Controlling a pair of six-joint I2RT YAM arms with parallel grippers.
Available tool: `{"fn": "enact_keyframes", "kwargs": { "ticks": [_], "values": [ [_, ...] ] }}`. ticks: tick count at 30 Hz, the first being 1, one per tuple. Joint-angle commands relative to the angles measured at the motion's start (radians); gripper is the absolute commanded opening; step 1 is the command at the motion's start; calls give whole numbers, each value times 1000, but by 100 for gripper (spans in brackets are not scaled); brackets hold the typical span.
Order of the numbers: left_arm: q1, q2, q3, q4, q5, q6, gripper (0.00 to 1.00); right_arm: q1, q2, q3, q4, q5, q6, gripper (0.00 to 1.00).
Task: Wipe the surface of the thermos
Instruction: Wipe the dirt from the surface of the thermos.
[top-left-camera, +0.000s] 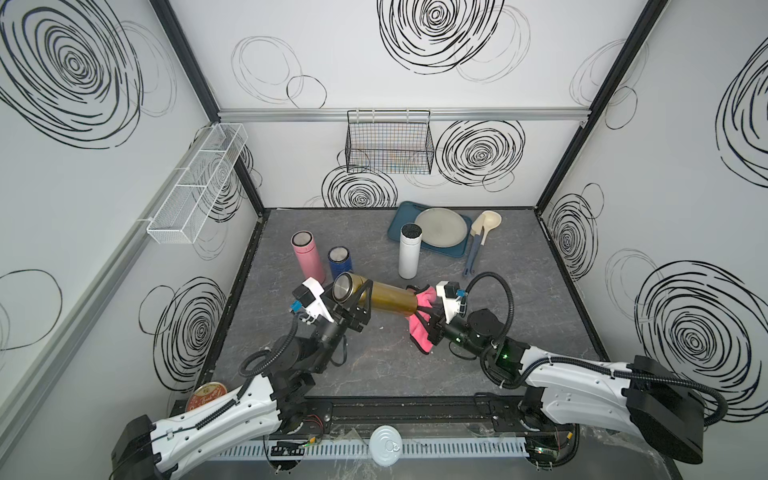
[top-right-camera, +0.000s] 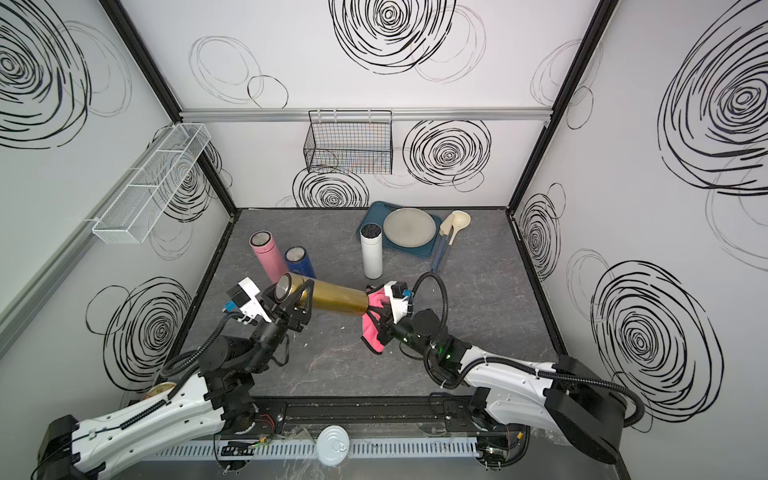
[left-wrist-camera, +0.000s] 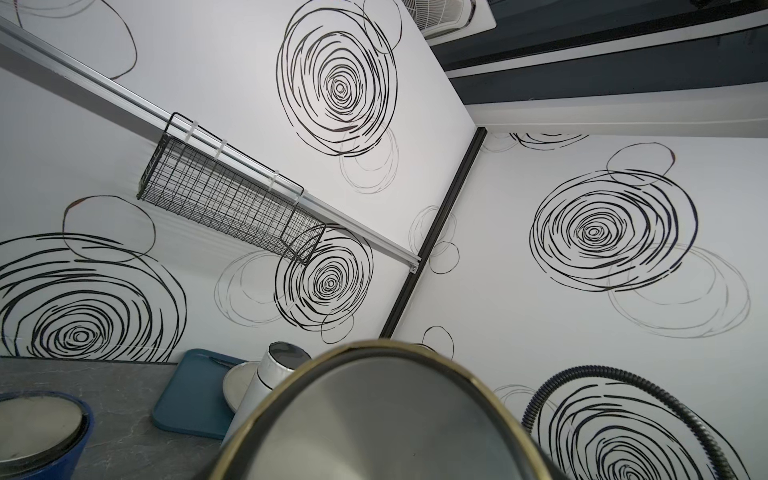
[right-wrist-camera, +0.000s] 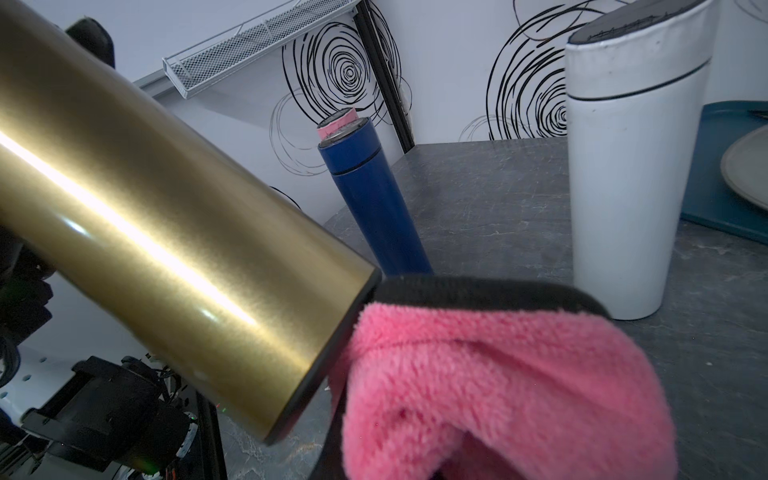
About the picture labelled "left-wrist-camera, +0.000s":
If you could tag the blue thermos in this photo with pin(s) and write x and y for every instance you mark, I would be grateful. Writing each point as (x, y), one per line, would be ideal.
(43, 434)

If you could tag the teal tray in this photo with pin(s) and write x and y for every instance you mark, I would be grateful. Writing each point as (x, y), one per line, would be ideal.
(193, 401)

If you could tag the grey round plate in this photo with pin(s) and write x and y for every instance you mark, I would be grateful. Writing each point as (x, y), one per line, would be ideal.
(236, 383)

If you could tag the white thermos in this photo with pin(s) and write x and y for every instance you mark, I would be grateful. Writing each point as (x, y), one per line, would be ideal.
(279, 361)

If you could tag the gold thermos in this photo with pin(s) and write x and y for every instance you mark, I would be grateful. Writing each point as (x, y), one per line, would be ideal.
(380, 409)

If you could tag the black wire basket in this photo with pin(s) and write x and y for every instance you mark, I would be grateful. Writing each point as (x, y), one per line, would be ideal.
(200, 177)

